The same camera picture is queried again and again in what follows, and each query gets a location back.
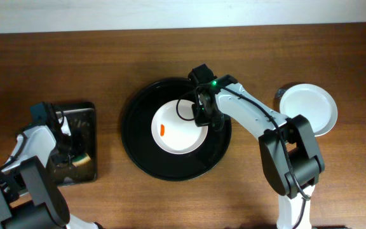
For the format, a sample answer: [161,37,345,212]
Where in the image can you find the yellow green sponge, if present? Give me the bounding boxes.
[71,153,91,167]

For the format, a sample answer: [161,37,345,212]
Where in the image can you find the white plate front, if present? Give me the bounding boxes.
[151,100,208,155]

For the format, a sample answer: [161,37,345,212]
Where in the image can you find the white plate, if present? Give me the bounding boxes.
[151,100,208,155]
[279,83,338,137]

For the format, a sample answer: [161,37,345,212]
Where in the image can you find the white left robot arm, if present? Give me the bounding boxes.
[0,116,102,229]

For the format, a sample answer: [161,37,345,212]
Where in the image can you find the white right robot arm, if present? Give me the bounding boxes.
[189,73,325,228]

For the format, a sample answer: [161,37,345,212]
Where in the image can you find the black rectangular base tray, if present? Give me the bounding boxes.
[46,101,98,187]

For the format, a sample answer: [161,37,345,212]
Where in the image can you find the round black tray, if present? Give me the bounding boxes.
[121,78,232,181]

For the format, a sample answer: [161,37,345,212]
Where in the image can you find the clear rectangular water container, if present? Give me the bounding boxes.
[48,108,98,185]

